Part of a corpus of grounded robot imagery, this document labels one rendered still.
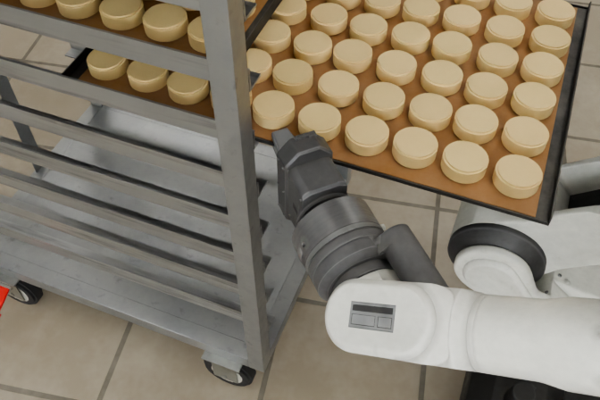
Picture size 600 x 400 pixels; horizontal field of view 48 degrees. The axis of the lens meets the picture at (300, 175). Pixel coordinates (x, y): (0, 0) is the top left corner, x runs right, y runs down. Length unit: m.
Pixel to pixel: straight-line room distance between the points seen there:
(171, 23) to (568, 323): 0.50
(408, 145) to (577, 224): 0.31
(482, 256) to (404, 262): 0.39
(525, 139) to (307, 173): 0.25
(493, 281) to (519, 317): 0.47
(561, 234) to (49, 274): 0.92
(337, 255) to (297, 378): 0.75
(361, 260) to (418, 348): 0.11
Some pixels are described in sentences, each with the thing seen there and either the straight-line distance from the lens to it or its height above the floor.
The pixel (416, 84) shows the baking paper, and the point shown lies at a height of 0.68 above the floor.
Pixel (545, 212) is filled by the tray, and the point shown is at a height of 0.68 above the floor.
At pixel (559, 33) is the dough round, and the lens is 0.95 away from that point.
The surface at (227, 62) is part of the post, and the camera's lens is 0.65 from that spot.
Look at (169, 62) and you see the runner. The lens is 0.74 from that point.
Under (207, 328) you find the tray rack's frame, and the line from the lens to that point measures 1.25.
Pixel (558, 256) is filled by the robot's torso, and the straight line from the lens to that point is 1.03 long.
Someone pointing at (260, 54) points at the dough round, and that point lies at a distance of 0.85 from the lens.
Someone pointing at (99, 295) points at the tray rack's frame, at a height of 0.15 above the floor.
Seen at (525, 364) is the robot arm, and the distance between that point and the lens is 0.56.
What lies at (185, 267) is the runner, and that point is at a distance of 1.09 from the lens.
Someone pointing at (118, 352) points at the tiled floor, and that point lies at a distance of 1.43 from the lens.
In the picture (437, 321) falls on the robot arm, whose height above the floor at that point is 0.76.
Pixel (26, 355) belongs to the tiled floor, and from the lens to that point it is 1.48.
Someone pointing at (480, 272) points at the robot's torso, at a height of 0.41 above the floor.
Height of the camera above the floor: 1.25
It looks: 50 degrees down
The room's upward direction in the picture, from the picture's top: straight up
